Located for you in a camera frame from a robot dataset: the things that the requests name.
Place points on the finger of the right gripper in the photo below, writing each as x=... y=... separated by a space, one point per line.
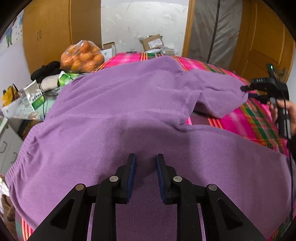
x=247 y=88

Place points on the cartoon couple wall sticker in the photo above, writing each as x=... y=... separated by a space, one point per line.
x=14 y=32

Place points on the green white milk carton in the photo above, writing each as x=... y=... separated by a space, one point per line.
x=34 y=95

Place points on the cardboard box with label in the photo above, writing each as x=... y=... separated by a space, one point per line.
x=151 y=42

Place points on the grey drawer nightstand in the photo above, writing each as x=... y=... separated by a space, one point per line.
x=10 y=144

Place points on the pink plaid bed sheet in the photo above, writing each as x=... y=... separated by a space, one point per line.
x=251 y=120

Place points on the white product box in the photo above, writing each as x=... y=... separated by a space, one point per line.
x=109 y=50

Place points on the bag of oranges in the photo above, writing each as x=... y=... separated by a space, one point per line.
x=83 y=57

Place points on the wooden wardrobe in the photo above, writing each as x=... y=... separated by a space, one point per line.
x=49 y=27

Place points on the purple fleece garment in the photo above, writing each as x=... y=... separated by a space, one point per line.
x=147 y=108

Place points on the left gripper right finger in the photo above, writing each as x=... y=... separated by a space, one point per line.
x=203 y=213

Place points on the person's right hand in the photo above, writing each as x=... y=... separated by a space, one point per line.
x=291 y=111

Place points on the black clothing pile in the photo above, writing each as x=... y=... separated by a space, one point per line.
x=53 y=68

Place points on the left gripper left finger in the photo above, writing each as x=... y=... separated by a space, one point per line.
x=96 y=204

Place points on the yellow bag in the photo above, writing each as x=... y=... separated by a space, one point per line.
x=10 y=95

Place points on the wooden door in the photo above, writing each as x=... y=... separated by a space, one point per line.
x=263 y=39

